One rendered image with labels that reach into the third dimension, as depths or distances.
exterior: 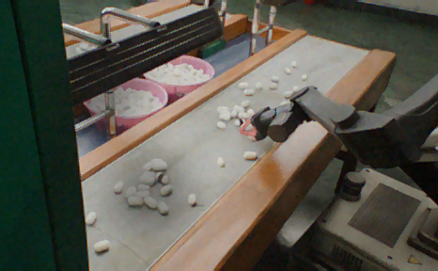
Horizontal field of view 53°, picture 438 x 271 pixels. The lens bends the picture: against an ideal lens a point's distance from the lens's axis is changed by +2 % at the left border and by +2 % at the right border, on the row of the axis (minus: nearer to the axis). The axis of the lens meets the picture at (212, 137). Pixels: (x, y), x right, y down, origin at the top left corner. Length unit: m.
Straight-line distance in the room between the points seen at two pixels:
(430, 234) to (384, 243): 0.13
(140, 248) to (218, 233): 0.17
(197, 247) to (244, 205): 0.17
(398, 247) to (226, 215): 0.66
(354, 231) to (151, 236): 0.73
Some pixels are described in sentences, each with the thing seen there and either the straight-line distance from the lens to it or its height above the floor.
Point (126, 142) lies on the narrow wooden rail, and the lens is 1.20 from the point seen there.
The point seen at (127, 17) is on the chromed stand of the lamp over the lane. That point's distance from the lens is 1.02.
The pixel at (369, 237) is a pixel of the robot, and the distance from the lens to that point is 1.47.
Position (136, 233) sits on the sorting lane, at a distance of 0.97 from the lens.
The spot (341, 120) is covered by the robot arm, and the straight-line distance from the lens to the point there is 0.75.
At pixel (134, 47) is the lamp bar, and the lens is 0.91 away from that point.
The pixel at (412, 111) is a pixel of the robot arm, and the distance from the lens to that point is 0.71.
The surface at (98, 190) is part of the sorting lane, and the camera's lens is 1.08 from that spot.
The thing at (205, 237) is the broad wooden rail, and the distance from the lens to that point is 0.93.
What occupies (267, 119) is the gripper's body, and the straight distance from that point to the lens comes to 1.19.
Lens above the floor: 1.43
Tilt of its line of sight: 33 degrees down
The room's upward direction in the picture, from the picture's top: 5 degrees clockwise
